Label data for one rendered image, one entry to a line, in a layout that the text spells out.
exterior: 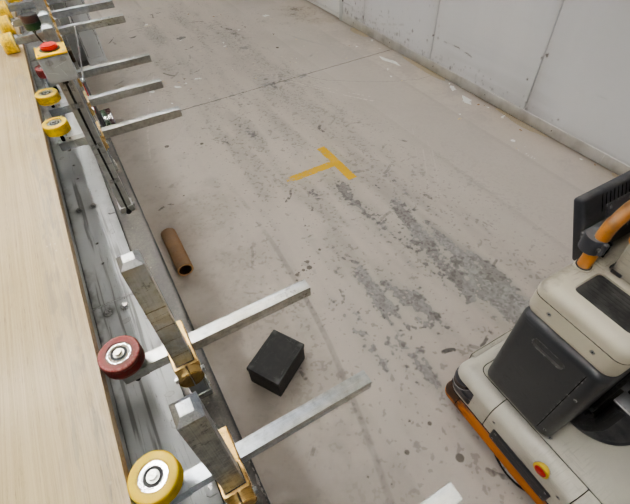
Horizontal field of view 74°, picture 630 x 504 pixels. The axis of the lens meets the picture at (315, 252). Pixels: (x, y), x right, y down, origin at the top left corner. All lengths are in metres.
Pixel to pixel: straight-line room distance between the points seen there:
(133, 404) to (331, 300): 1.10
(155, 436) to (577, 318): 1.01
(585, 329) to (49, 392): 1.12
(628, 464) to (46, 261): 1.67
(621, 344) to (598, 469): 0.56
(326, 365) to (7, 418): 1.19
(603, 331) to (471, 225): 1.43
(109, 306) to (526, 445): 1.33
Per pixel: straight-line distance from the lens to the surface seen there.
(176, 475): 0.77
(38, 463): 0.88
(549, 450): 1.54
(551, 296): 1.15
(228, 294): 2.07
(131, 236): 1.43
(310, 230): 2.30
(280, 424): 0.86
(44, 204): 1.34
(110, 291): 1.42
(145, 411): 1.16
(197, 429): 0.57
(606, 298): 1.18
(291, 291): 0.97
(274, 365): 1.70
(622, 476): 1.61
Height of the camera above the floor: 1.62
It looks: 48 degrees down
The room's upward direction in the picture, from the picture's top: 3 degrees counter-clockwise
